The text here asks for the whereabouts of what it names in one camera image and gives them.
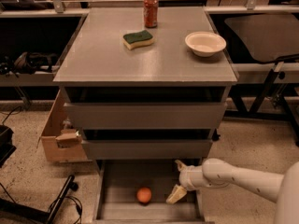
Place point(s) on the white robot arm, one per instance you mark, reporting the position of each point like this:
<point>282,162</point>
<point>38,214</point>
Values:
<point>283,190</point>

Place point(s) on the white bowl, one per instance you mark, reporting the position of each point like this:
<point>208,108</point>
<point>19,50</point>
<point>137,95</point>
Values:
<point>205,44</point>

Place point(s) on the green yellow sponge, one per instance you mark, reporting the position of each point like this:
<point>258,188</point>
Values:
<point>138,39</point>

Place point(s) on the grey bottom drawer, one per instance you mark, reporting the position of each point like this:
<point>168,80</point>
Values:
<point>119,182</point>

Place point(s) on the grey drawer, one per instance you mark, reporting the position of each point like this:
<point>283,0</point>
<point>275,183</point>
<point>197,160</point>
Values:
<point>146,144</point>
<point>206,115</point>
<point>119,182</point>

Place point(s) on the grey middle drawer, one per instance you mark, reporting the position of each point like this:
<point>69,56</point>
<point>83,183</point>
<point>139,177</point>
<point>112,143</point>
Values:
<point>146,144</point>

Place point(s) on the grey top drawer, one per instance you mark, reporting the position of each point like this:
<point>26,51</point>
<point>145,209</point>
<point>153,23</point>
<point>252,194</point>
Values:
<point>206,115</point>

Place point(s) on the red soda can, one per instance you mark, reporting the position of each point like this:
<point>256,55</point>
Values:
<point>150,13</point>

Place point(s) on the grey drawer cabinet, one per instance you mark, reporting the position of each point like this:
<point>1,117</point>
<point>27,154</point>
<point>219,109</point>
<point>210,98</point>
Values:
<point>100,69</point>

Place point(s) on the orange fruit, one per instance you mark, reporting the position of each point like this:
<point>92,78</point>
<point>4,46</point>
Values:
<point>144,195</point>

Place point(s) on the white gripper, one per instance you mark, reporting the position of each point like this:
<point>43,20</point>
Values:
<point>186,178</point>

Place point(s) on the black headphones on shelf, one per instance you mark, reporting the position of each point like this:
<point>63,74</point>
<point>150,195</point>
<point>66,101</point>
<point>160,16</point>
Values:
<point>29,63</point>

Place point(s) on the black box at left edge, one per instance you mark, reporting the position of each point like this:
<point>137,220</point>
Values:
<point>6,146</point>

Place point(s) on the cardboard box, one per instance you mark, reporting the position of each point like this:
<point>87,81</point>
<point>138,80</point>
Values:
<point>61,143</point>

